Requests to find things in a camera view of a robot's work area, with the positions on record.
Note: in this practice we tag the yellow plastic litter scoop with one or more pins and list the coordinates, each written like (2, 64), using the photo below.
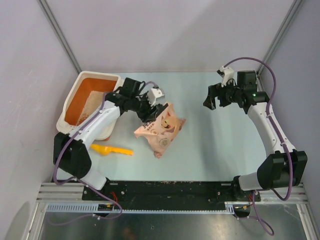
(106, 150)

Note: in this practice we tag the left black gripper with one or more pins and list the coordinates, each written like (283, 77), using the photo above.
(148, 114)

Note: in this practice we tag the white orange litter box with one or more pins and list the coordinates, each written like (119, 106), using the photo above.
(86, 82)

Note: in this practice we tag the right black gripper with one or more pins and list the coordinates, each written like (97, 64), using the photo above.
(214, 91)

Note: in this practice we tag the grey slotted cable duct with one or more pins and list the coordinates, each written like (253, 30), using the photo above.
(99, 208)

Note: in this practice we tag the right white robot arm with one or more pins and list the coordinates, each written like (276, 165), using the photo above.
(284, 164)

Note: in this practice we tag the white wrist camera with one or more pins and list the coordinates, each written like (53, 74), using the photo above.
(227, 73)
(156, 96)

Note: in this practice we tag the pink cat litter bag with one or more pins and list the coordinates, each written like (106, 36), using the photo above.
(161, 132)

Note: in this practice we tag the aluminium frame rail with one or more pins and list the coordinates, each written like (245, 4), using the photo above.
(72, 192)

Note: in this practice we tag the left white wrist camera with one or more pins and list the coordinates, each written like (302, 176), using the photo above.
(156, 96)

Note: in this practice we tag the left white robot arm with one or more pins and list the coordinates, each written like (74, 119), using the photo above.
(71, 150)

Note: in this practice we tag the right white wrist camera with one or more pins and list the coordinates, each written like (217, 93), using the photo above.
(227, 73)

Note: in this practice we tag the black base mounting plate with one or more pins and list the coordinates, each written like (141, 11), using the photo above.
(176, 195)

